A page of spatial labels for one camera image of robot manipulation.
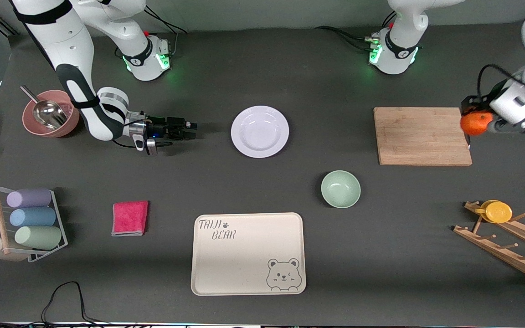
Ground orange fruit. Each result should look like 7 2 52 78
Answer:
461 111 494 136

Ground white round plate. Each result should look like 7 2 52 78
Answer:
231 106 290 159

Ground wooden cutting board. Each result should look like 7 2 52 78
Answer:
374 107 473 166

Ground pink bowl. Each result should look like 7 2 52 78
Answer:
22 90 81 138

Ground pink folded cloth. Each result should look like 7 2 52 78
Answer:
112 200 149 236

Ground metal scoop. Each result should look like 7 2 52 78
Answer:
20 85 68 131

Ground yellow mug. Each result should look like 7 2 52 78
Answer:
474 200 513 224

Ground beige bear print tray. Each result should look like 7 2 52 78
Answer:
191 212 307 296

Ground purple cup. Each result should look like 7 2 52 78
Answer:
6 189 52 209

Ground wooden mug rack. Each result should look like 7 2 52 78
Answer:
453 201 525 287

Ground light green bowl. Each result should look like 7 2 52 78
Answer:
321 170 361 209

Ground blue cup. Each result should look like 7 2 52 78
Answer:
10 207 57 227

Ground green cup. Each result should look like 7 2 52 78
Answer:
15 225 62 250

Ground black right arm base cables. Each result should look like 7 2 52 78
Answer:
143 5 188 56

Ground white wire cup rack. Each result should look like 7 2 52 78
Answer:
0 183 68 263

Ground black floor cable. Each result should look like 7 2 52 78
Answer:
0 281 122 328

